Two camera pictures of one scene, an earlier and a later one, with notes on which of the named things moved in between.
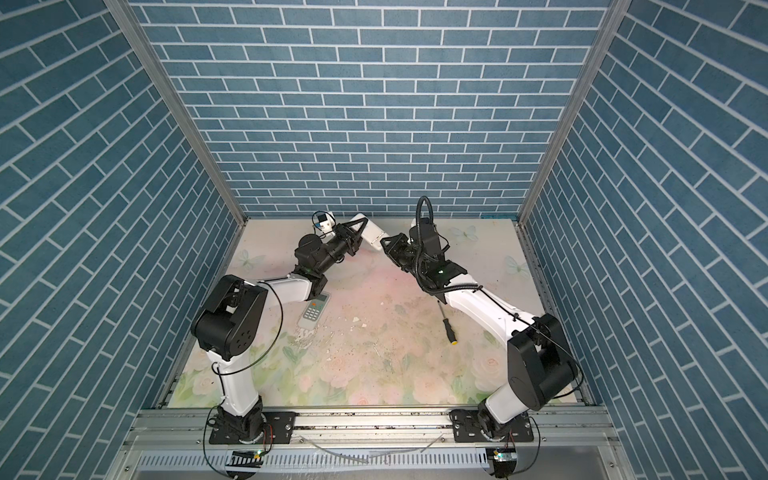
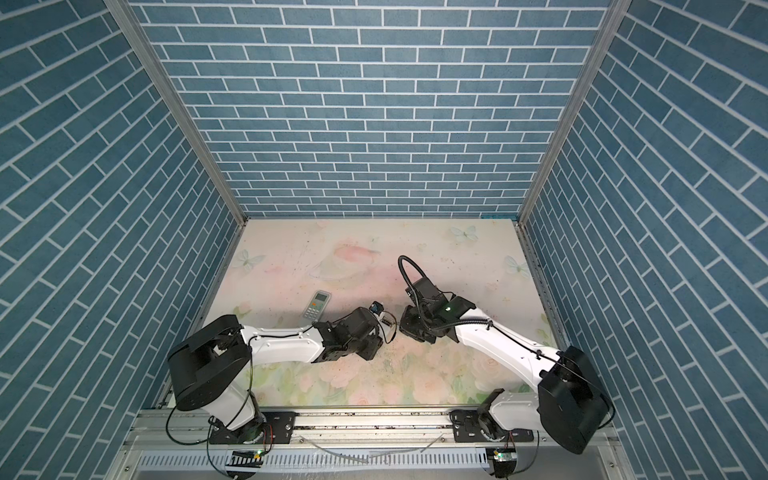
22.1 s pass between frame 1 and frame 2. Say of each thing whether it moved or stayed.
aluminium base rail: stayed
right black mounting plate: stayed
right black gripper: moved
